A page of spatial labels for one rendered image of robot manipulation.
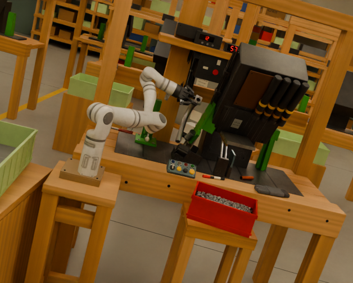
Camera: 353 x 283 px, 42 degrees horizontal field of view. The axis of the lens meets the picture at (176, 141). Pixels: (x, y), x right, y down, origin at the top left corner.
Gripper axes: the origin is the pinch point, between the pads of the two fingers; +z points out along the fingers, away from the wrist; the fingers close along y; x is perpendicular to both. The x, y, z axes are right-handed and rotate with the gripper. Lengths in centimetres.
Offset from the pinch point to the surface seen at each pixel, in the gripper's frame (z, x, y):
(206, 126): 9.8, -3.3, -14.2
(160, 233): 45, 132, -35
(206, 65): -1.8, -3.6, 23.5
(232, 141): 21.7, -17.1, -24.5
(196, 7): -22, -14, 51
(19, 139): -76, 14, -61
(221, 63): 5.5, -7.6, 27.3
